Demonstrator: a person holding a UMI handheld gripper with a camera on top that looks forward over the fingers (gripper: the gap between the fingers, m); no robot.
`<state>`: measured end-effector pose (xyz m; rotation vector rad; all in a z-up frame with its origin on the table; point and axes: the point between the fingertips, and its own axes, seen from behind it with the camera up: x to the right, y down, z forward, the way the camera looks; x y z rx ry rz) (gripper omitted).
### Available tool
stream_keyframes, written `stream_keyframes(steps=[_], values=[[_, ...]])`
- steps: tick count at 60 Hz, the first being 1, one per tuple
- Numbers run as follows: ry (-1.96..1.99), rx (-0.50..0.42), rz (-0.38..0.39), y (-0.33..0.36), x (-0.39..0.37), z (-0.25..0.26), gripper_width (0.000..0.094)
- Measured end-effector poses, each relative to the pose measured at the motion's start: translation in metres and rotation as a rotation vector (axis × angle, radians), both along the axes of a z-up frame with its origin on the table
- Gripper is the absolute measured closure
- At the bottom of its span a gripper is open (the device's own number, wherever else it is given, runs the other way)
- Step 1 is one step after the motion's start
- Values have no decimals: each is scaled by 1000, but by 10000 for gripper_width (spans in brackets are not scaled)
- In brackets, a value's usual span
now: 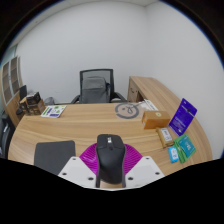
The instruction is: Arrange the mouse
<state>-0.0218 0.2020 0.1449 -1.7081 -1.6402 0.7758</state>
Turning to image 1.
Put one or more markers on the white paper sheet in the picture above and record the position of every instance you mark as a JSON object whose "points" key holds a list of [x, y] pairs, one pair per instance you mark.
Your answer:
{"points": [[150, 106]]}

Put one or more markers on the black padded office chair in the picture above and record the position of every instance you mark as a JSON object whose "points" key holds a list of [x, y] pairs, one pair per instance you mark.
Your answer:
{"points": [[6, 133]]}

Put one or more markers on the black computer mouse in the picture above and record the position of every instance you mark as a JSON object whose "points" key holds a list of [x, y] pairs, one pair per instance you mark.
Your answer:
{"points": [[110, 160]]}

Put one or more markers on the green packet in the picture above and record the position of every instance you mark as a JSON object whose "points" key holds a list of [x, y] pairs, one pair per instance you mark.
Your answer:
{"points": [[181, 158]]}

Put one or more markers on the purple standing card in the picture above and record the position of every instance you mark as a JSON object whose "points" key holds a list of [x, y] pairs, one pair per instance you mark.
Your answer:
{"points": [[182, 117]]}

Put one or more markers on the small brown cardboard box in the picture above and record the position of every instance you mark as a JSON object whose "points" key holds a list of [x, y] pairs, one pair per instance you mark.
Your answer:
{"points": [[23, 106]]}

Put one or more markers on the orange-brown box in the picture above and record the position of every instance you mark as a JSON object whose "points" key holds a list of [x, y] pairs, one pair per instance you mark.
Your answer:
{"points": [[156, 120]]}

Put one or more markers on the white green printed leaflet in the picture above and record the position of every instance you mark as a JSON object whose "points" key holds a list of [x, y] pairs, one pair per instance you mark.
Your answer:
{"points": [[53, 111]]}

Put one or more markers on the small black swivel chair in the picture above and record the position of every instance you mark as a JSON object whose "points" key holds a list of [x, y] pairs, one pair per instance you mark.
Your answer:
{"points": [[22, 91]]}

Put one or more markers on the black printed box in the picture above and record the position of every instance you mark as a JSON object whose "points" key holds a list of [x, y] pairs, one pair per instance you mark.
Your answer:
{"points": [[33, 98]]}

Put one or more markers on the brown printed cardboard box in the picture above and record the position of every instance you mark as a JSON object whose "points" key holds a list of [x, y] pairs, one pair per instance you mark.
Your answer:
{"points": [[37, 108]]}

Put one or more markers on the grey backpack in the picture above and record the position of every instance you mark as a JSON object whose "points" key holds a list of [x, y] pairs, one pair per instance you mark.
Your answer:
{"points": [[95, 90]]}

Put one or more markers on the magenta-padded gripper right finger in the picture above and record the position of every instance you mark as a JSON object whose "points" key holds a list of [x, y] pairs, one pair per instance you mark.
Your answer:
{"points": [[134, 160]]}

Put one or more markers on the wooden shelf unit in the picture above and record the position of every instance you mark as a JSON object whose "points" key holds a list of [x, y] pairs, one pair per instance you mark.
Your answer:
{"points": [[10, 80]]}

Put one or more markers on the dark grey mouse pad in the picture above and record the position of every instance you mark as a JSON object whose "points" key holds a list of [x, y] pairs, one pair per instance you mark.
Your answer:
{"points": [[53, 155]]}

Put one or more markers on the tan packet with white label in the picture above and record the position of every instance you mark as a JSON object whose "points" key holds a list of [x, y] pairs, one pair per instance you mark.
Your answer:
{"points": [[165, 136]]}

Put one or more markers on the black mesh office chair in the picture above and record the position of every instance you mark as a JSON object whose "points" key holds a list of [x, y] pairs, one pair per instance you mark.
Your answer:
{"points": [[111, 75]]}

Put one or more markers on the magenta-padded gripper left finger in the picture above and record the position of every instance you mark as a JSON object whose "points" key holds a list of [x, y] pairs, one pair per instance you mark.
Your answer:
{"points": [[87, 160]]}

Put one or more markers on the teal printed packet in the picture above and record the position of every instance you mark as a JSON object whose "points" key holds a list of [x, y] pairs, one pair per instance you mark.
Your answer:
{"points": [[186, 145]]}

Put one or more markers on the blue wipes packet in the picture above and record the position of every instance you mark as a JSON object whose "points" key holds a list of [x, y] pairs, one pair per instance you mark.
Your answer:
{"points": [[173, 154]]}

